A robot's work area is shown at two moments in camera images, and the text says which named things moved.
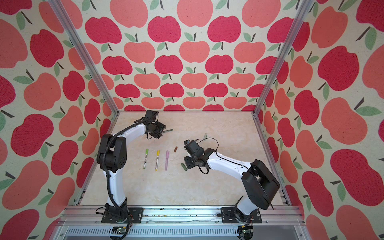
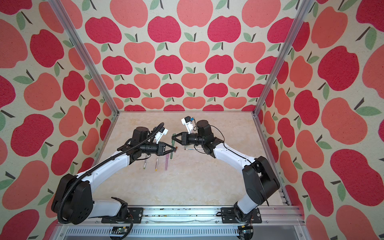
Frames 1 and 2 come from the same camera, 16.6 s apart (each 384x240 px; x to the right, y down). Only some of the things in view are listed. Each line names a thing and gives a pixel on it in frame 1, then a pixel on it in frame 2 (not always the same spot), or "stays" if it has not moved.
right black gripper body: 189,162 → 191,139
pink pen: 167,155 stays
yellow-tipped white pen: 157,159 stays
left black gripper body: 157,129 → 151,148
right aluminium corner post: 298,21 stays
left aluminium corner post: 68,25 stays
